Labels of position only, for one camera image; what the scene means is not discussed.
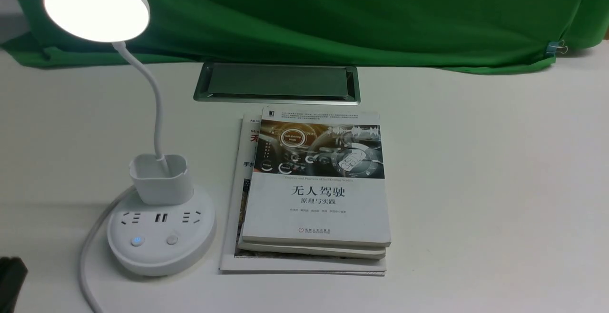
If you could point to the white desk lamp with base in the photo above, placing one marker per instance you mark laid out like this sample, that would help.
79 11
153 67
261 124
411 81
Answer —
164 223

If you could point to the top white self-driving book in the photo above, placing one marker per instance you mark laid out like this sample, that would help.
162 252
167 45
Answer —
318 179

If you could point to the bottom thin white book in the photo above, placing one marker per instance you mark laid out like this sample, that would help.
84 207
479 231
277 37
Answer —
237 260

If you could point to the green backdrop cloth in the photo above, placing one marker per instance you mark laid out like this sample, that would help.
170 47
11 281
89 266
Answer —
467 36

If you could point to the blue binder clip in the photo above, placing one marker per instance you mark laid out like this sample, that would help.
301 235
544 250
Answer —
555 48

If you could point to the black object at edge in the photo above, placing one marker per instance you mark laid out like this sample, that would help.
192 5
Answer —
12 276

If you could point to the silver desk cable hatch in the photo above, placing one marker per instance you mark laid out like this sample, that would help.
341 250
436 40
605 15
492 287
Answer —
278 84

